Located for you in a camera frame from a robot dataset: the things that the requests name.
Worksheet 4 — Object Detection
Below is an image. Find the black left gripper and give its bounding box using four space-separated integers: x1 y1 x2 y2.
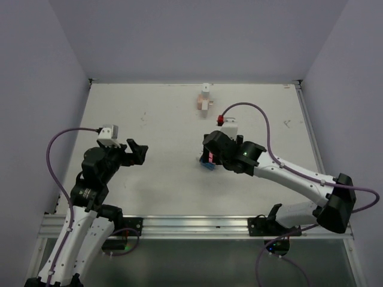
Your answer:
99 138 147 183

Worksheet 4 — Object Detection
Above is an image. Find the pink extension socket plug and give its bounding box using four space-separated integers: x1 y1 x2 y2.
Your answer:
208 152 214 163

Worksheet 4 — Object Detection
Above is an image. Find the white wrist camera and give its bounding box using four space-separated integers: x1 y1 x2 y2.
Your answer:
98 124 118 145
217 115 238 139

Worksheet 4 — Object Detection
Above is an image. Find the peach cube socket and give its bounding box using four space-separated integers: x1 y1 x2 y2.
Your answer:
197 94 214 111

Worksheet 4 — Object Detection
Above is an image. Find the blue cube socket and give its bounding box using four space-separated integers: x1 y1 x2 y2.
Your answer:
199 158 217 171

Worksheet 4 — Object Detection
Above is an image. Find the aluminium mounting rail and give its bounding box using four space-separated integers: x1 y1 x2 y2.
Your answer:
38 214 354 240

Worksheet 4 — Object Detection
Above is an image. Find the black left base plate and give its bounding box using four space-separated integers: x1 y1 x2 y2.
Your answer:
114 216 144 237

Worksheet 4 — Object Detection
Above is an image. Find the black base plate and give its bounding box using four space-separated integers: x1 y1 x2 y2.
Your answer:
247 215 302 237
114 216 144 237

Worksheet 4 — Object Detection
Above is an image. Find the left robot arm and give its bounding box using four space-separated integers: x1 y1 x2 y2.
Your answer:
25 139 148 286

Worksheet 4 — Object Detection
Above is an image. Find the white charger plug front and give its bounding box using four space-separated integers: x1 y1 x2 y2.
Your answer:
200 100 209 118

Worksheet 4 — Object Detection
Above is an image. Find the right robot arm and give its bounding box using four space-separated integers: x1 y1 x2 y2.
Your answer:
201 130 356 235

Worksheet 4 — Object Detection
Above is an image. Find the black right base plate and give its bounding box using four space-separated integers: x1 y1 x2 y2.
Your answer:
247 215 302 237

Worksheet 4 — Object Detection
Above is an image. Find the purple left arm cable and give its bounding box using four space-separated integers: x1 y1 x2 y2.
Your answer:
44 127 140 285

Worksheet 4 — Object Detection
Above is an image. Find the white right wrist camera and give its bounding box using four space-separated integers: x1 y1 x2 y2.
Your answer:
217 115 238 139

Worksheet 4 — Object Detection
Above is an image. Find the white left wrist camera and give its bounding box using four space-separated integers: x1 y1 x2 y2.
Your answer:
98 124 118 145

